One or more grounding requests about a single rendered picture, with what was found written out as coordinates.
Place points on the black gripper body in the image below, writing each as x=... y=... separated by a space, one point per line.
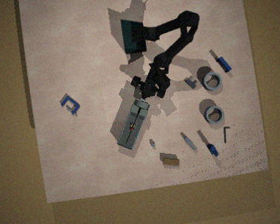
x=137 y=80

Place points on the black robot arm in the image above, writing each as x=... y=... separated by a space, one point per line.
x=163 y=60

